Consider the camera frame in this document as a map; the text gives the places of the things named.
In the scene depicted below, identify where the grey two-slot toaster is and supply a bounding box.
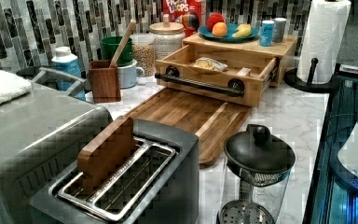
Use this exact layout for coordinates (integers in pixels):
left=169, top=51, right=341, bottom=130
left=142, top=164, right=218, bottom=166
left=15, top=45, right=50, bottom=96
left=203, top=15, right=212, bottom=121
left=30, top=119, right=200, bottom=224

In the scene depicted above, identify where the red cereal box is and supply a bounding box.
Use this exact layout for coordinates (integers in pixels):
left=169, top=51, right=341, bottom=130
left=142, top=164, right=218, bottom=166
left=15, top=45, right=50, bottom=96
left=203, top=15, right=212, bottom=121
left=162, top=0, right=206, bottom=36

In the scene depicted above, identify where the teal plate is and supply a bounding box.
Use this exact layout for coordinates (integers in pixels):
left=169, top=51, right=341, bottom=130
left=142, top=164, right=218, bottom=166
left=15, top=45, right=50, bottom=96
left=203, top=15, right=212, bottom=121
left=198, top=23, right=258, bottom=43

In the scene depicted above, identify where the wooden spoon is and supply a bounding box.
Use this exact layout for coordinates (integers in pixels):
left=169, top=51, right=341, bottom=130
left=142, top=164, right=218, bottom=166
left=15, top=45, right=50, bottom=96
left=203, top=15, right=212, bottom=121
left=109, top=20, right=136, bottom=68

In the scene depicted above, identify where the wooden drawer cabinet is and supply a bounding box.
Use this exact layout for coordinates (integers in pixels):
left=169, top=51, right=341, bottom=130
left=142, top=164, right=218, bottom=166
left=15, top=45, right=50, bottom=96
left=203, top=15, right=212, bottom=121
left=183, top=34, right=297, bottom=87

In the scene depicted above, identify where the wooden cutting board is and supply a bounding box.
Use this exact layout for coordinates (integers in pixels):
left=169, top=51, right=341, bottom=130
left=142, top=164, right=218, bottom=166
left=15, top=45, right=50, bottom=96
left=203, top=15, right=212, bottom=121
left=127, top=88, right=252, bottom=167

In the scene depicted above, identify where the grey can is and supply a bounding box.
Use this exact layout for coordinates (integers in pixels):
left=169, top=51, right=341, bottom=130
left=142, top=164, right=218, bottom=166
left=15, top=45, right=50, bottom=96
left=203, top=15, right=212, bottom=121
left=272, top=18, right=287, bottom=43

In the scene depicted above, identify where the wooden toast slice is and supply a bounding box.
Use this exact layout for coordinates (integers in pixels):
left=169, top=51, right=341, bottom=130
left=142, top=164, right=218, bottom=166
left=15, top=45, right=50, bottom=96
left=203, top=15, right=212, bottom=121
left=76, top=117, right=137, bottom=193

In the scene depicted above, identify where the glass jar of grains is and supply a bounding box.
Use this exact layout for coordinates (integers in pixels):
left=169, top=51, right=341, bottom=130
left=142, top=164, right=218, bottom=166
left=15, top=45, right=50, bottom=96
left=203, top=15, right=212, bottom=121
left=131, top=34, right=155, bottom=77

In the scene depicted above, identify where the blue can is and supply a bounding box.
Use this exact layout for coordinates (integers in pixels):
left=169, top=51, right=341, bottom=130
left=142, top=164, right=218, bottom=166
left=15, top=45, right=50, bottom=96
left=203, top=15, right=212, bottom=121
left=259, top=21, right=275, bottom=47

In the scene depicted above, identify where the glass french press black lid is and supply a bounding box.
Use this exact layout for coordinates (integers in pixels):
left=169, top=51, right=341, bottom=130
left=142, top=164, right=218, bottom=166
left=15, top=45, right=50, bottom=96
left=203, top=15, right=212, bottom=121
left=216, top=124, right=296, bottom=224

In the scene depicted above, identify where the stainless steel toaster oven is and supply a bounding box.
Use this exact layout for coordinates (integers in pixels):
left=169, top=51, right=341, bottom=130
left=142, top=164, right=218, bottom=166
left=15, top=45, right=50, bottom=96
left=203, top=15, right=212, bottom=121
left=0, top=84, right=112, bottom=224

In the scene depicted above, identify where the orange fruit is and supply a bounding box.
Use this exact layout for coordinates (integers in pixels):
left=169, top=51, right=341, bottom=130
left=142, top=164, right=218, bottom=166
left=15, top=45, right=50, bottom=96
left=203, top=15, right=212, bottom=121
left=212, top=22, right=227, bottom=37

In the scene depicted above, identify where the yellow banana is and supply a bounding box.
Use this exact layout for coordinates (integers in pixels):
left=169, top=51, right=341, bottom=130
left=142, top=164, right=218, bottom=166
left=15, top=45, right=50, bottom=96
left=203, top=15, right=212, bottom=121
left=232, top=24, right=252, bottom=38

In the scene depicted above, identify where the green cup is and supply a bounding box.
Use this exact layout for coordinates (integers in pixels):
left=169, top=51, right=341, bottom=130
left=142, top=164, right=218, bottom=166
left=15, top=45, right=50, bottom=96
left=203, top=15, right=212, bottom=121
left=101, top=36, right=133, bottom=67

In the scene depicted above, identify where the white mug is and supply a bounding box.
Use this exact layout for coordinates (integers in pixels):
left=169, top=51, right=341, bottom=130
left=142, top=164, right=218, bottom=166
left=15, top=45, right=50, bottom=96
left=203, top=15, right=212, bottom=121
left=117, top=60, right=145, bottom=89

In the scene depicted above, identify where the brown wooden utensil box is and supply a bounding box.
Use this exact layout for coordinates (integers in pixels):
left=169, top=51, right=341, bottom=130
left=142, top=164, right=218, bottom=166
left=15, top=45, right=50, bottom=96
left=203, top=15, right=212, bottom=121
left=89, top=60, right=121, bottom=104

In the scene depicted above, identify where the blue bottle white cap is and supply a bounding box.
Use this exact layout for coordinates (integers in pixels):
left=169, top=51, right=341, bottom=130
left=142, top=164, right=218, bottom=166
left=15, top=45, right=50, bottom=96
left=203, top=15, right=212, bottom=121
left=51, top=46, right=86, bottom=100

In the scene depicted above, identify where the black paper towel holder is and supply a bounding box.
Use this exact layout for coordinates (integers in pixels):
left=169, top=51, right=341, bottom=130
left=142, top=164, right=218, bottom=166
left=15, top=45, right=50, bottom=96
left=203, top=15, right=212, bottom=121
left=284, top=58, right=339, bottom=93

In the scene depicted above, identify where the wooden drawer with black handle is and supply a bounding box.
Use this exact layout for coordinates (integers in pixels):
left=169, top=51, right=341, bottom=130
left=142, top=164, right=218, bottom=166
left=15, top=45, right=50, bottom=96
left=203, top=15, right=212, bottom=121
left=156, top=45, right=279, bottom=107

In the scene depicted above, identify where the red apple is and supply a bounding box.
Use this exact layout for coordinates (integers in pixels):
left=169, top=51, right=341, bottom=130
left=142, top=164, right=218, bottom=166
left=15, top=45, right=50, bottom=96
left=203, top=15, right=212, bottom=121
left=205, top=13, right=225, bottom=32

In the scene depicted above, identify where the plastic snack bag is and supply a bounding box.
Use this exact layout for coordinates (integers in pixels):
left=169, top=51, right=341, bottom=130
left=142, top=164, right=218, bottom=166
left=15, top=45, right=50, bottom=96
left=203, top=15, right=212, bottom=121
left=194, top=57, right=227, bottom=72

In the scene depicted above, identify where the white paper towel roll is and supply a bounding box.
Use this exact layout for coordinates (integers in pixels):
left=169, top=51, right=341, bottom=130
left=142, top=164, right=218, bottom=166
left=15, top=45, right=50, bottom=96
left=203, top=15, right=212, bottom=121
left=297, top=0, right=351, bottom=84

